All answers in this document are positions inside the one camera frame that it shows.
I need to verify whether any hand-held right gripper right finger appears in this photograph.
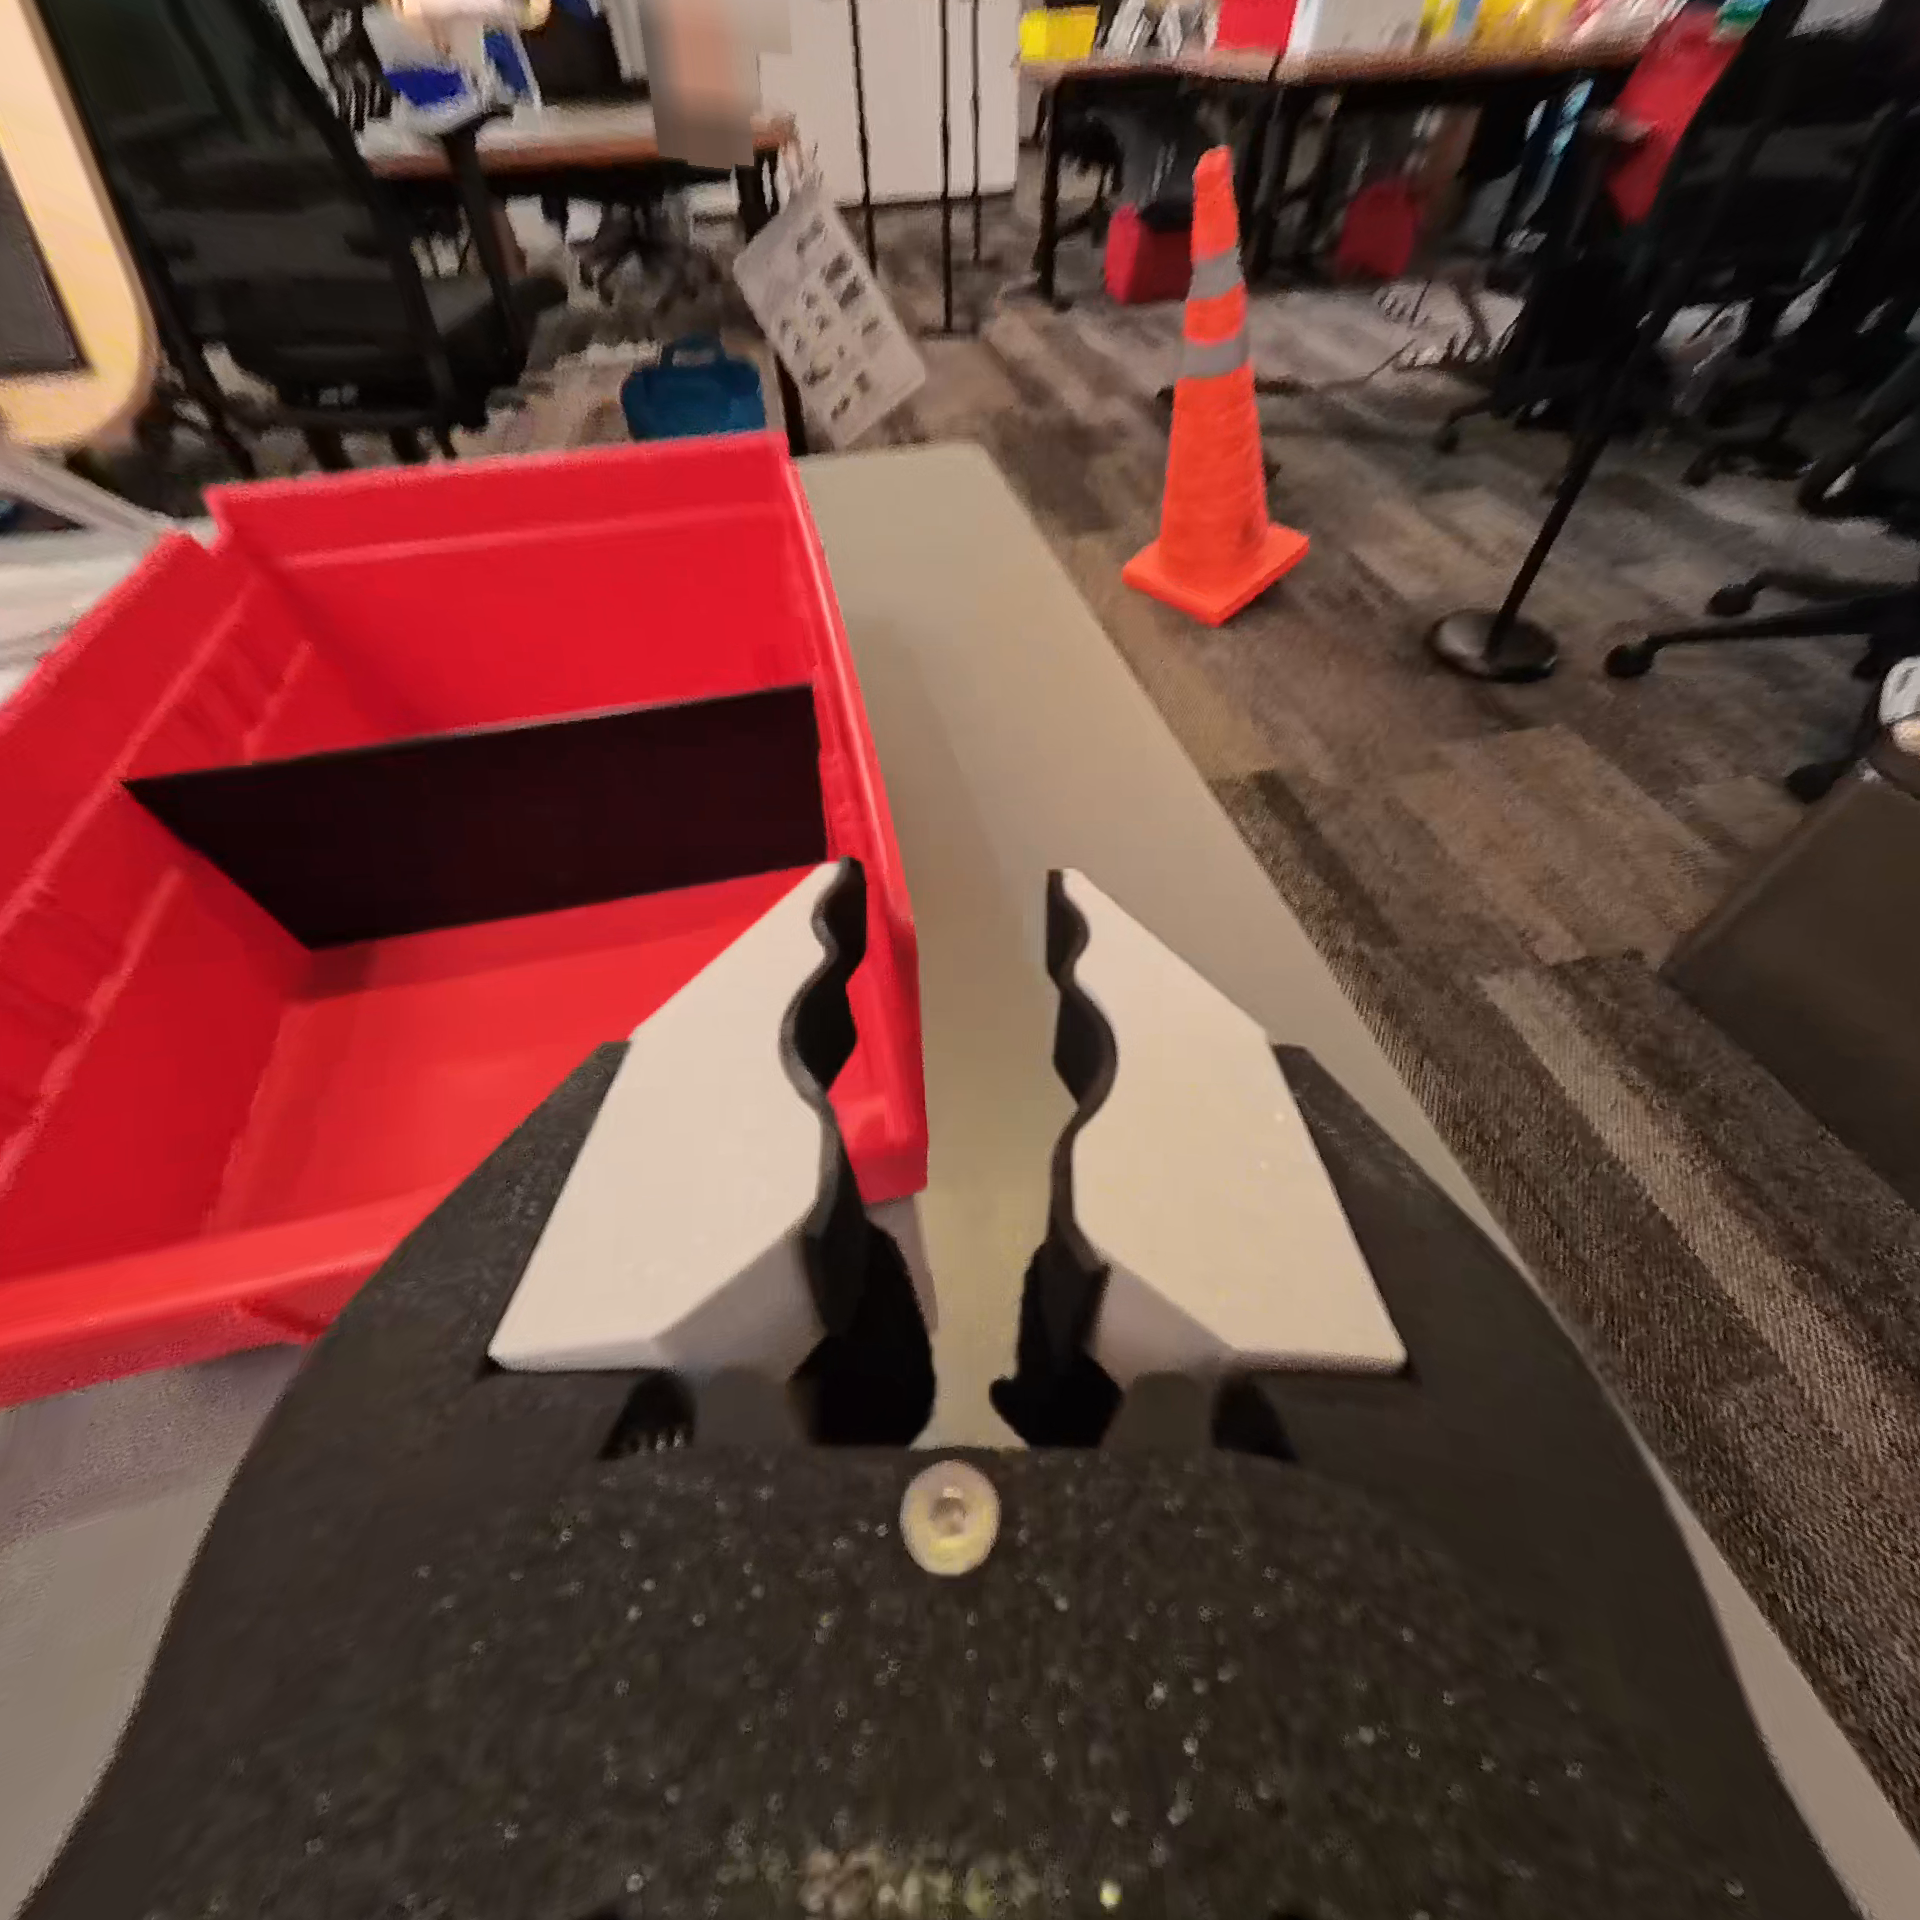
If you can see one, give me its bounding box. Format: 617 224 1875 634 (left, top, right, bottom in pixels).
989 866 1412 1451

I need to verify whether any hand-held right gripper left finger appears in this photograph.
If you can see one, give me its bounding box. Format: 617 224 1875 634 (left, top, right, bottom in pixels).
490 858 939 1450

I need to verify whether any black bin divider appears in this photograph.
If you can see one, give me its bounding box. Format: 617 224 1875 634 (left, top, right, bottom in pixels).
124 686 833 951

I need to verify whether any black stand round base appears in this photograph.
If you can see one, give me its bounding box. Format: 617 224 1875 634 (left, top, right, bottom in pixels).
1425 0 1809 688

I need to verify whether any orange traffic cone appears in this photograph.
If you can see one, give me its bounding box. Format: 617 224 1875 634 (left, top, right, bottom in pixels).
1123 145 1313 627

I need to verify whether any black office chair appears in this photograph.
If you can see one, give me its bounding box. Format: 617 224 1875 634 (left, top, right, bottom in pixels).
37 0 571 471
1430 0 1920 506
1603 568 1920 806

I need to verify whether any teal bag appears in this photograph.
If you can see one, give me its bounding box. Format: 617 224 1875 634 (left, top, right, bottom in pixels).
620 334 771 441

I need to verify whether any printed paper sheet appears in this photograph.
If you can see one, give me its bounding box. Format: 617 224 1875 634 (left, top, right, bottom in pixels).
732 176 929 452

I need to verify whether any light panel on stand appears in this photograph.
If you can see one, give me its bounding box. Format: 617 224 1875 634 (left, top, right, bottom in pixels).
849 0 886 272
932 0 988 337

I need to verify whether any wooden work table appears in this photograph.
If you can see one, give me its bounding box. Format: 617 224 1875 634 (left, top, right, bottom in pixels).
1020 52 1297 308
1276 42 1652 288
368 103 798 250

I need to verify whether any red chair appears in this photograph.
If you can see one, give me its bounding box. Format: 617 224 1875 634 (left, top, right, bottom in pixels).
1605 7 1744 226

